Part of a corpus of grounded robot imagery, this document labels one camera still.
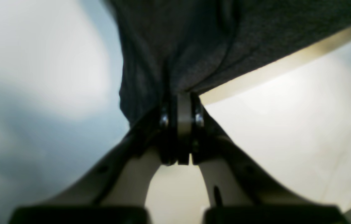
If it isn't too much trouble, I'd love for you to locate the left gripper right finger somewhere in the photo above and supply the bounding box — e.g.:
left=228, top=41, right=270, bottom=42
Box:
left=191, top=93, right=310, bottom=207

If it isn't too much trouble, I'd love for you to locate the black t-shirt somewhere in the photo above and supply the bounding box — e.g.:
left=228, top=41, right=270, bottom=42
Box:
left=104, top=0, right=351, bottom=126

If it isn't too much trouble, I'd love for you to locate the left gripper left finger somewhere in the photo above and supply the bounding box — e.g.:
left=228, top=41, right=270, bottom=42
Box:
left=41, top=96, right=178, bottom=207

